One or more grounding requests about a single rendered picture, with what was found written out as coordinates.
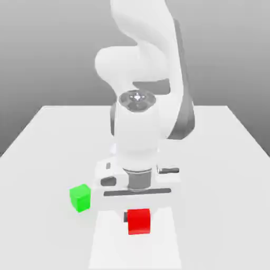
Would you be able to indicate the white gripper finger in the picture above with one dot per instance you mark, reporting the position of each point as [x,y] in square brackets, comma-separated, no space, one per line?
[125,216]

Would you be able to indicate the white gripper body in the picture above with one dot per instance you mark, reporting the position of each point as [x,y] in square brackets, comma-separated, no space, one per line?
[137,201]

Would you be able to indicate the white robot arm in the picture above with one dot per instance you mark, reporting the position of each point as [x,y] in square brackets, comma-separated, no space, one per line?
[137,130]

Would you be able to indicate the small red cube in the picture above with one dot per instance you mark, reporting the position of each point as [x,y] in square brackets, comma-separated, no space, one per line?
[138,221]

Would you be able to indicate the small green cube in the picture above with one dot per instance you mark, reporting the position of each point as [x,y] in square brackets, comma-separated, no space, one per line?
[80,198]

